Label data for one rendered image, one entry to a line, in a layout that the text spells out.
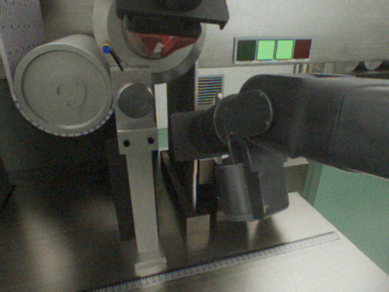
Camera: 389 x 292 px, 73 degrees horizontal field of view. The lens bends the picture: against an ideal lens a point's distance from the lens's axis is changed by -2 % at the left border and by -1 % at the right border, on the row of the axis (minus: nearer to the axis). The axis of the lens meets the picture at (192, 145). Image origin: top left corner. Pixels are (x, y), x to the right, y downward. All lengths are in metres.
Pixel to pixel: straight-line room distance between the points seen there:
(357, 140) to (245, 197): 0.13
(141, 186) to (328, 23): 0.74
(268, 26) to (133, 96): 0.58
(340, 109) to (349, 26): 0.82
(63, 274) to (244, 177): 0.34
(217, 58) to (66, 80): 0.47
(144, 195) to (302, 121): 0.28
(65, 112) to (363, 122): 0.35
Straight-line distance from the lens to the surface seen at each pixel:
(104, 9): 0.38
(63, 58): 0.39
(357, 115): 0.18
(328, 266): 0.52
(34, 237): 0.59
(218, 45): 0.76
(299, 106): 0.19
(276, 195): 0.27
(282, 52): 0.84
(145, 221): 0.44
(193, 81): 0.41
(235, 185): 0.27
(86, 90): 0.39
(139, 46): 0.36
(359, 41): 1.03
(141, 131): 0.33
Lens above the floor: 1.26
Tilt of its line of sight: 25 degrees down
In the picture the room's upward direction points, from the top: straight up
